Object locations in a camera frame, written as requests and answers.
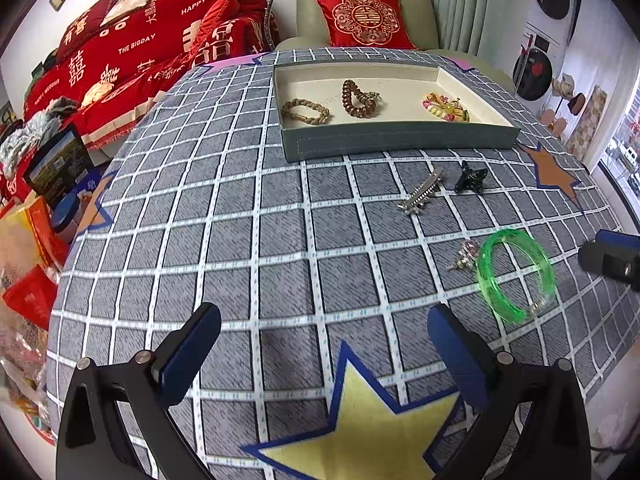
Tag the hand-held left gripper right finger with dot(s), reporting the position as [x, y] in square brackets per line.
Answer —
[457, 355]

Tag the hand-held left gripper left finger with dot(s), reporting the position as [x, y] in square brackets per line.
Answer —
[192, 355]

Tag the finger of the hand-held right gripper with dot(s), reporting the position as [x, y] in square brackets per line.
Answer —
[607, 262]

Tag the grey-green jewelry tray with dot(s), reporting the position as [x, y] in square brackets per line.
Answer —
[400, 141]

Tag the green translucent bangle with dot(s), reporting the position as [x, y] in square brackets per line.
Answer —
[485, 270]

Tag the pink gem brooch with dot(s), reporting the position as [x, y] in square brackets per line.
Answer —
[467, 255]

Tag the grey checked star tablecloth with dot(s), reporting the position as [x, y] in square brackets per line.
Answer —
[250, 240]

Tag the patterned panel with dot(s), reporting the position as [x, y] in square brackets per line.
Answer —
[587, 120]

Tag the black claw hair clip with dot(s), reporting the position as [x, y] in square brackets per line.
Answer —
[467, 180]

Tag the hat stand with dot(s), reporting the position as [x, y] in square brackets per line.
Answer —
[567, 102]

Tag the silver hair clip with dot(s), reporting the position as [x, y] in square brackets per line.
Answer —
[422, 192]

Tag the red round basket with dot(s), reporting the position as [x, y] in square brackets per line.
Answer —
[42, 427]

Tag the red snack bag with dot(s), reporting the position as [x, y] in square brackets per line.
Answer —
[30, 295]

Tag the blue lid jar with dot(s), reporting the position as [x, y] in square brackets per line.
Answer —
[65, 210]

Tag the blue printed box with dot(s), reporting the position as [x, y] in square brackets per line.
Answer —
[92, 182]

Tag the orange snack bags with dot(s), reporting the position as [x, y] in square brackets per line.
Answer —
[30, 230]

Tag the red mop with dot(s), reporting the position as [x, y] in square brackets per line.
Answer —
[525, 65]

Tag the black landscape photo box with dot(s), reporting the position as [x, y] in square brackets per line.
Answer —
[55, 160]

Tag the pile of grey clothes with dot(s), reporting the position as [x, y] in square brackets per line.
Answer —
[30, 135]

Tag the cream cloth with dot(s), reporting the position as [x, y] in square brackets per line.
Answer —
[100, 92]

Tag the light green curtain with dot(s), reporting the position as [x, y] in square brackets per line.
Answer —
[460, 0]

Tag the red printed sofa cover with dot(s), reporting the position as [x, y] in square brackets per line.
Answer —
[140, 50]

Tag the red satin pillow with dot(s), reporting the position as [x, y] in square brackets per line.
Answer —
[215, 20]

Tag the red pillow with characters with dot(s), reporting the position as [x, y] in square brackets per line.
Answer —
[85, 27]

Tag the red embroidered cushion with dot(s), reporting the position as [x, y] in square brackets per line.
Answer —
[365, 17]

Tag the photo print pillow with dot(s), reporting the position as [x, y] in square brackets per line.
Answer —
[132, 0]

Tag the flexible stand pole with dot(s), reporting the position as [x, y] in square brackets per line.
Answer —
[272, 0]

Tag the green armchair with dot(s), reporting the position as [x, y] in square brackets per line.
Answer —
[310, 10]

